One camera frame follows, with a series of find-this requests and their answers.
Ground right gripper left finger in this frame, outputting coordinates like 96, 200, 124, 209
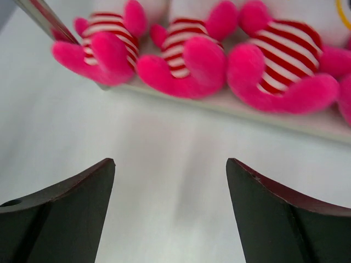
1, 158, 115, 262

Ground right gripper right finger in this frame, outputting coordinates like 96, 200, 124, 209
226, 158, 350, 262

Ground pink toy glasses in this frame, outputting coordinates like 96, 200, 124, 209
227, 1, 350, 115

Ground pink toy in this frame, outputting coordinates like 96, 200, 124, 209
137, 1, 239, 99
51, 0, 168, 86
337, 37, 350, 125

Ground white two-tier shelf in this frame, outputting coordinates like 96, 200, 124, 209
12, 0, 351, 146

